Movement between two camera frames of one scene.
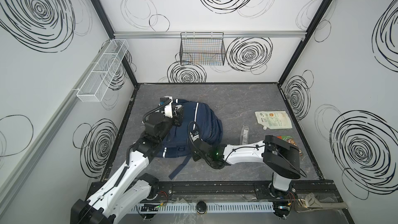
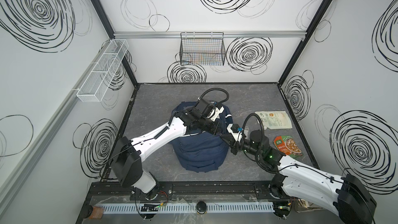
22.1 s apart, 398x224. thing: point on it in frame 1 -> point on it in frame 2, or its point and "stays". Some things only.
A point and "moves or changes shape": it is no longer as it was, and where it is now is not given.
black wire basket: (204, 49) stays
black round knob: (201, 207) stays
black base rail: (310, 191) stays
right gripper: (195, 142) -> (236, 144)
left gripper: (178, 115) -> (210, 124)
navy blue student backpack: (197, 116) moves or changes shape
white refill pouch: (273, 120) stays
